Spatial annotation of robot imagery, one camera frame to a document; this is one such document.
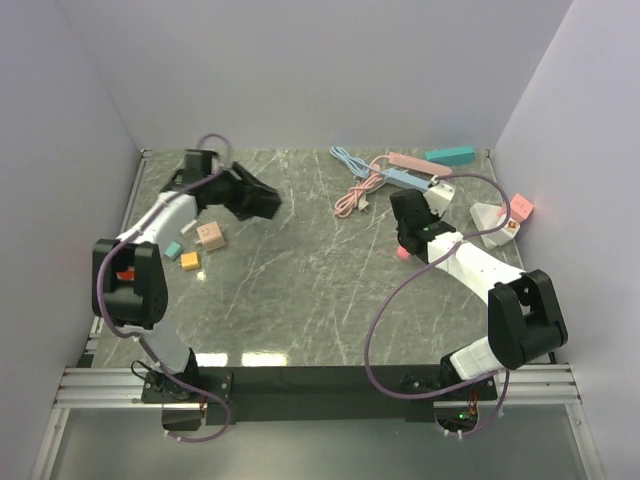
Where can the teal power strip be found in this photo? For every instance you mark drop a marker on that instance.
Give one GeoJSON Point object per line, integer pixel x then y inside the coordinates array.
{"type": "Point", "coordinates": [454, 156]}

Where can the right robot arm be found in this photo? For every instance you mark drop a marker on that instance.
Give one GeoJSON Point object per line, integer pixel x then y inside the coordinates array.
{"type": "Point", "coordinates": [524, 318]}

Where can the yellow charger plug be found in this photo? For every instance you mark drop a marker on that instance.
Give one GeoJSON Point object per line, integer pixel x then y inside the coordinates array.
{"type": "Point", "coordinates": [190, 261]}

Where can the pink cube socket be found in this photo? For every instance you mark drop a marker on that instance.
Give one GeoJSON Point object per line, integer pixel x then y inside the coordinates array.
{"type": "Point", "coordinates": [521, 208]}

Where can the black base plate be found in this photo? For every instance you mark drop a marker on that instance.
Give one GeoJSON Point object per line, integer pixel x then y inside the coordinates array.
{"type": "Point", "coordinates": [281, 393]}

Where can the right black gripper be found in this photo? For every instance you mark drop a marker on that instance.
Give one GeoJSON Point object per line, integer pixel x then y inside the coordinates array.
{"type": "Point", "coordinates": [433, 216]}

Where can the red cube socket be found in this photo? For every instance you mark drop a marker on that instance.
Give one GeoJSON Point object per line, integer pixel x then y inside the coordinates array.
{"type": "Point", "coordinates": [126, 275]}

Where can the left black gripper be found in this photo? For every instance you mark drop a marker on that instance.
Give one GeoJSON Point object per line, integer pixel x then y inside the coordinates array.
{"type": "Point", "coordinates": [245, 177]}

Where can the white cartoon charger plug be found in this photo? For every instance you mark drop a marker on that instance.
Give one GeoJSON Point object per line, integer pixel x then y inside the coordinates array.
{"type": "Point", "coordinates": [510, 230]}

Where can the peach cartoon charger plug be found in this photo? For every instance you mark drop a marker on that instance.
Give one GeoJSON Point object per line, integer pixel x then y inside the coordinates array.
{"type": "Point", "coordinates": [210, 237]}

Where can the teal charger plug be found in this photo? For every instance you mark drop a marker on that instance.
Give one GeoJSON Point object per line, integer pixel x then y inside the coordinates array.
{"type": "Point", "coordinates": [173, 251]}

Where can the black cube plug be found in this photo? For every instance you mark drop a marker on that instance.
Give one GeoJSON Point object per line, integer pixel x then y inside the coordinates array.
{"type": "Point", "coordinates": [265, 207]}

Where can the white triangular power strip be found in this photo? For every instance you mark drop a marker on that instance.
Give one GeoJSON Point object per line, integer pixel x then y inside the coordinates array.
{"type": "Point", "coordinates": [486, 216]}

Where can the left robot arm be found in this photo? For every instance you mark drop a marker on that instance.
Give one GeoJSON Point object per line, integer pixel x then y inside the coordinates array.
{"type": "Point", "coordinates": [129, 288]}

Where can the light blue power strip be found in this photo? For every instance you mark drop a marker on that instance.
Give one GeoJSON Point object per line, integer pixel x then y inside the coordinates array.
{"type": "Point", "coordinates": [361, 170]}

